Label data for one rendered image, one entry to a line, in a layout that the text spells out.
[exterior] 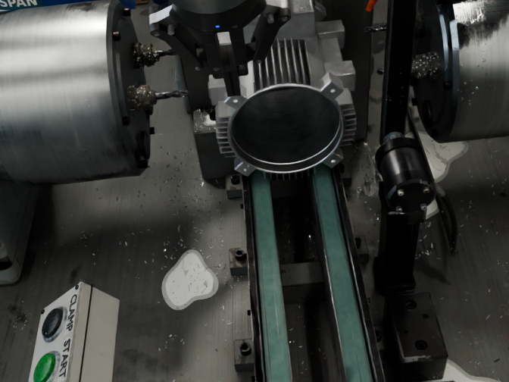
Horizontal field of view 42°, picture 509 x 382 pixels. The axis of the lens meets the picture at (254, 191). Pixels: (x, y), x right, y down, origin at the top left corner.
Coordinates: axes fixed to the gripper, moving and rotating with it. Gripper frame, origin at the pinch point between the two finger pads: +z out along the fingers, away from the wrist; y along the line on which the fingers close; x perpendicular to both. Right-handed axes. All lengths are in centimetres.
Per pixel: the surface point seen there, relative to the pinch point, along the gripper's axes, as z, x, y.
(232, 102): 13.8, -1.8, 0.7
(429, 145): 46, -2, -31
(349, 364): 12.3, 31.8, -9.8
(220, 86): 15.6, -5.0, 2.1
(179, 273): 34.6, 16.6, 12.2
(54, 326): -2.0, 25.1, 19.3
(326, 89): 13.2, -1.9, -11.4
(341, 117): 17.5, 0.6, -13.4
